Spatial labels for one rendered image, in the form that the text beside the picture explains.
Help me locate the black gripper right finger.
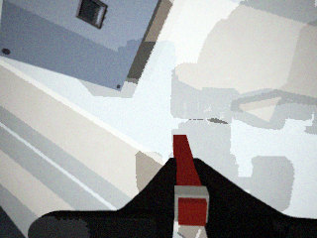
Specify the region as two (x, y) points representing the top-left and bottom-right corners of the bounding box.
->
(193, 158), (317, 238)

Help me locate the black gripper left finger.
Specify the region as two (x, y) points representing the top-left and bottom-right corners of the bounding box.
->
(28, 158), (177, 238)

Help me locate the grey square panel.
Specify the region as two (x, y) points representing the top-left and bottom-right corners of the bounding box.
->
(0, 0), (158, 91)

